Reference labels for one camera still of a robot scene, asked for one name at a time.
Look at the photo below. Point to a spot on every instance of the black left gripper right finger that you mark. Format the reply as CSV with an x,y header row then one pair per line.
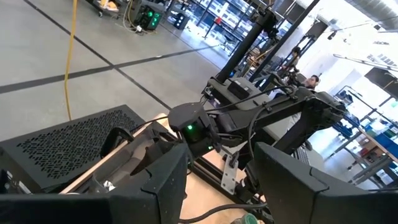
x,y
311,202

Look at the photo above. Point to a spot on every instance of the black table frame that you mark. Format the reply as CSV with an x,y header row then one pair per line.
x,y
211,179

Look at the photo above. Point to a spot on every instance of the black slanted pole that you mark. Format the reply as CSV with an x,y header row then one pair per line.
x,y
286,37

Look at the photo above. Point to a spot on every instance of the black stand post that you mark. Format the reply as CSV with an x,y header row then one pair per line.
x,y
242,49

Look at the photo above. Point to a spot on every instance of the person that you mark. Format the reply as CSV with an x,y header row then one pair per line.
x,y
312,81
295,54

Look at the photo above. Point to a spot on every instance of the black device on side table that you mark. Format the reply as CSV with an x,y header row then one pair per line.
x,y
241,89

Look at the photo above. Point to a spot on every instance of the grey metal corner bracket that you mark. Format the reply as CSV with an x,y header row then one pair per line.
x,y
230,174

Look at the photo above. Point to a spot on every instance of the dark grey bin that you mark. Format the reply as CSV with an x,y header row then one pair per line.
x,y
124,165

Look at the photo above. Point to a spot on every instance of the blue storage bin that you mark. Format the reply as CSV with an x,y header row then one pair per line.
x,y
388,144

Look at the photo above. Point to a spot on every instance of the grey side table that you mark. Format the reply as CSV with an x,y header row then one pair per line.
x,y
220,93

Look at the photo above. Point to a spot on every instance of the green lid jar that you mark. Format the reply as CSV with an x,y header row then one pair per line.
x,y
248,219

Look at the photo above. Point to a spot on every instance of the black perforated computer case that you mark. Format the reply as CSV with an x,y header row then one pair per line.
x,y
62,149

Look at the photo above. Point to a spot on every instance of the computer with green lights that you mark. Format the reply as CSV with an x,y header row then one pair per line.
x,y
149,18

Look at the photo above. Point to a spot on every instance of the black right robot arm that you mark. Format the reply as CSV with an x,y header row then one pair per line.
x,y
280,109

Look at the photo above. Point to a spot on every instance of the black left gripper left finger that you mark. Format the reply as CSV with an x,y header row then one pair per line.
x,y
124,208

